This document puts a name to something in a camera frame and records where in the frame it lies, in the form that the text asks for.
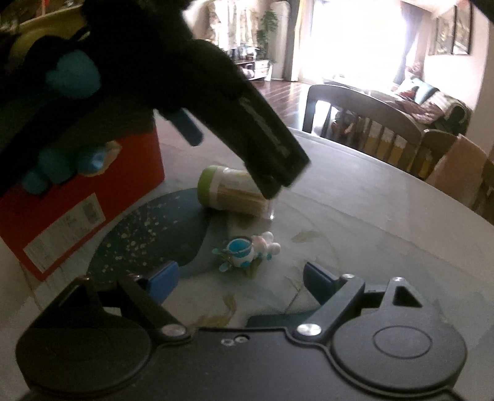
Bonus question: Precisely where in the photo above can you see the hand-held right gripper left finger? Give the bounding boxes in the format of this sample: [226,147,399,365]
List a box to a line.
[46,261,192,344]

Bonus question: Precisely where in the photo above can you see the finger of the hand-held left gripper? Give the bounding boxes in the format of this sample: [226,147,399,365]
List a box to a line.
[169,107,204,147]
[185,39,312,200]

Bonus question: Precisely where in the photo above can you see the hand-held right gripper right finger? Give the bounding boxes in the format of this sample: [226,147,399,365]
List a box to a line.
[295,262,442,342]

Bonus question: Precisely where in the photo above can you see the red cardboard box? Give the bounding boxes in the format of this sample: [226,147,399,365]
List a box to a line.
[0,127,166,283]

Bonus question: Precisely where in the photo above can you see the blue white figure toy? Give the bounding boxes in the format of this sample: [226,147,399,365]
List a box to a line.
[211,231,282,277]

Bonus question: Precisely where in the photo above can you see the person's left hand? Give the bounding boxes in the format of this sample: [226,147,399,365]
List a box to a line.
[21,52,119,196]

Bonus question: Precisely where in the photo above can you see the green-lid toothpick jar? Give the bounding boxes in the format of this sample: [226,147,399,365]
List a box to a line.
[197,165,277,221]

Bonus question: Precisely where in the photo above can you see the wooden tv cabinet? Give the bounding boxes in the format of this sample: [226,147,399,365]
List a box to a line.
[232,58,275,84]

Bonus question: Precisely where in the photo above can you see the wooden dining chair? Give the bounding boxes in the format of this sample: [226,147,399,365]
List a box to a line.
[411,129,494,225]
[303,84,425,172]

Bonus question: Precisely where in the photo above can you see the white floor air conditioner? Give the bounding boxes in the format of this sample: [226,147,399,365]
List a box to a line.
[270,0,296,81]

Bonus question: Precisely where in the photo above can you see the hanging light clothes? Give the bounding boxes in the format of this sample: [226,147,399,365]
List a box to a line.
[206,0,257,51]

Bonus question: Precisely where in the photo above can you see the green house plant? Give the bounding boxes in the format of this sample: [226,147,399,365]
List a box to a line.
[256,10,279,64]

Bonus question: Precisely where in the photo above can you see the beige sofa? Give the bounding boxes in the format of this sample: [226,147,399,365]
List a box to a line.
[370,75,474,135]

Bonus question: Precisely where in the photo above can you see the teal cushion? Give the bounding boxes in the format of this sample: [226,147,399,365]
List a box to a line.
[415,79,441,103]

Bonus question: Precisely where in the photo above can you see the grey curtain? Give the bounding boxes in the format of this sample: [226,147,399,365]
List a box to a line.
[391,0,425,85]

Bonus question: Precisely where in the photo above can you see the dark framed wall picture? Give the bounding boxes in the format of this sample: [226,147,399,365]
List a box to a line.
[434,6,457,57]
[451,2,474,56]
[426,17,439,57]

